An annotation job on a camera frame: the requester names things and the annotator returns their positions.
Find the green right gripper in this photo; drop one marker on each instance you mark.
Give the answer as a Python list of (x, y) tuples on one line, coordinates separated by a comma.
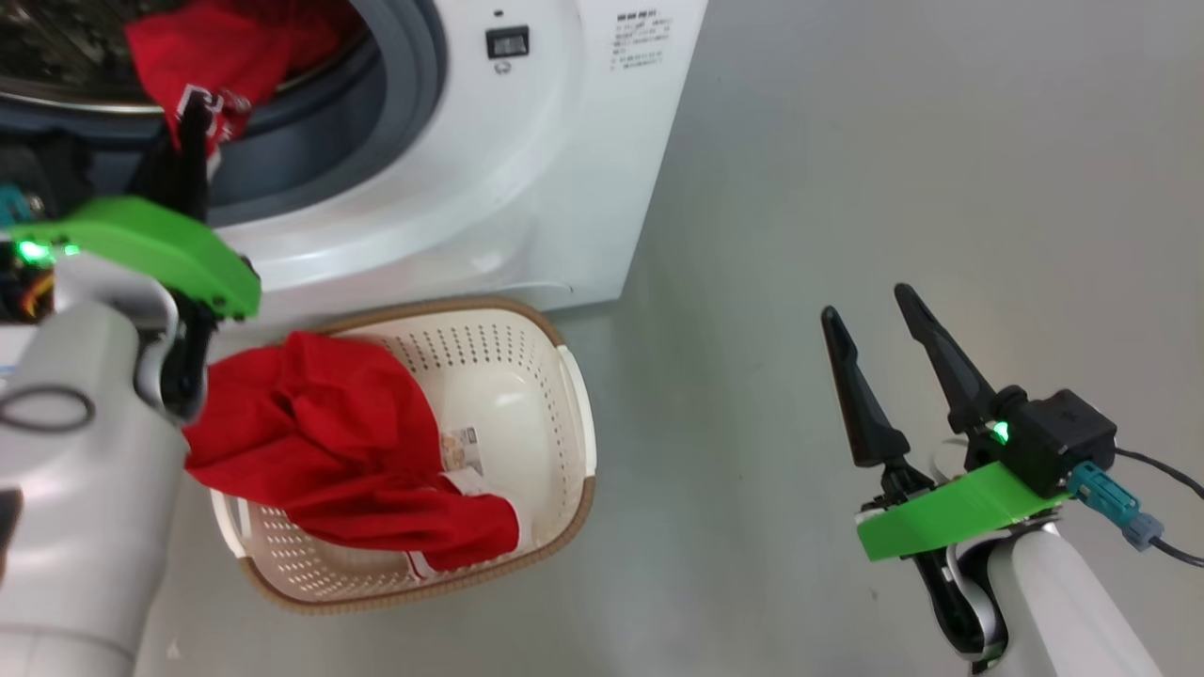
[(959, 517)]

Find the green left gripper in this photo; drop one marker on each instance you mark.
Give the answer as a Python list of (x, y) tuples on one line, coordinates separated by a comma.
[(160, 244)]

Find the red garment with white trim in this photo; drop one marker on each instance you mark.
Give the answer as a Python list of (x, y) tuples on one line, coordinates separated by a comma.
[(329, 423)]

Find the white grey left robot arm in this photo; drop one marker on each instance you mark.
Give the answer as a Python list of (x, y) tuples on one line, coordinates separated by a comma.
[(85, 517)]

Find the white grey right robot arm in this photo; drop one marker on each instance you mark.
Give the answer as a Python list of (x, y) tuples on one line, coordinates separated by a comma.
[(1063, 611)]

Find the steel washing machine drum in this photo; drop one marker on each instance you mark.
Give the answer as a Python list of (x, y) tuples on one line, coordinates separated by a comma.
[(56, 47)]

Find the white front-load washing machine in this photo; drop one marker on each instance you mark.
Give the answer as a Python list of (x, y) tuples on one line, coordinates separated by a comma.
[(527, 188)]

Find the cream perforated basket brown rim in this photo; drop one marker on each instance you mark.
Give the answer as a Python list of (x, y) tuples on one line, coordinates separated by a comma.
[(527, 395)]

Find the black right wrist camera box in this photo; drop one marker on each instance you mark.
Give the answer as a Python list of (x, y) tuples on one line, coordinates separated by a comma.
[(1058, 437)]

